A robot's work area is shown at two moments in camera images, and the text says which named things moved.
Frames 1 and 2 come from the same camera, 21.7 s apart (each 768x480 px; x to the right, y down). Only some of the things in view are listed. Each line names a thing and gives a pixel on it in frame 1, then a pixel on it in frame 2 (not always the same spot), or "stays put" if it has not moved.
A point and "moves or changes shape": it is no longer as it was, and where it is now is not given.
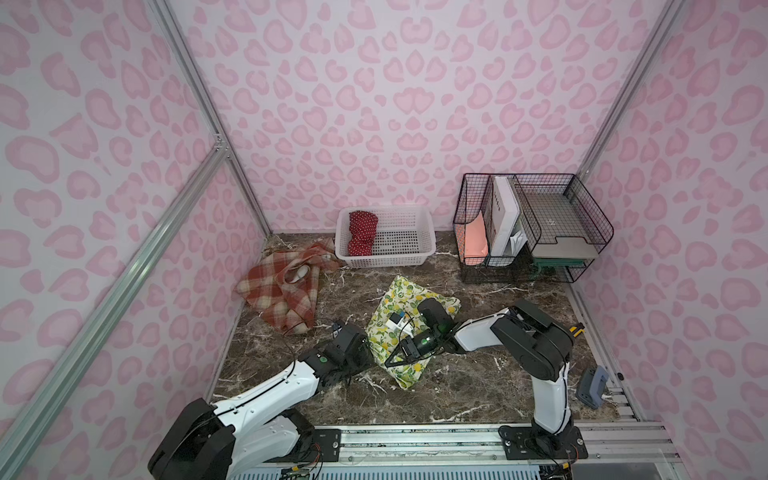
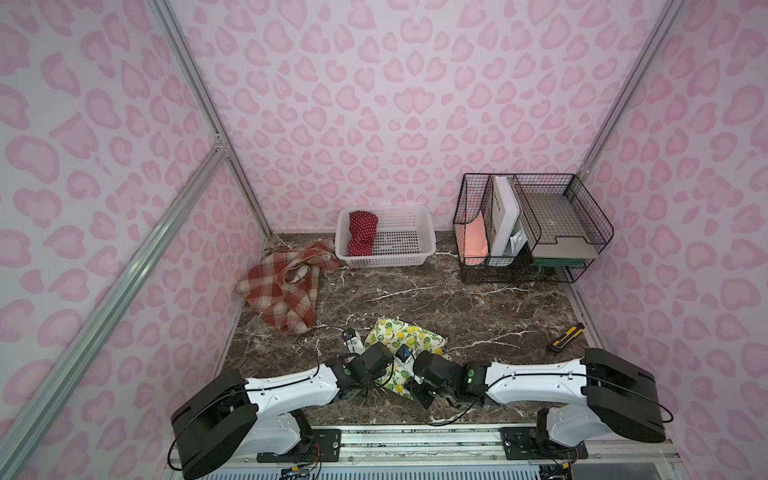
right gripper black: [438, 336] → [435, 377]
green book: [544, 262] stays put
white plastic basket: [404, 236] stays put
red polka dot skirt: [362, 228] stays put
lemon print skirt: [394, 316] moves or changes shape
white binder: [504, 214] stays put
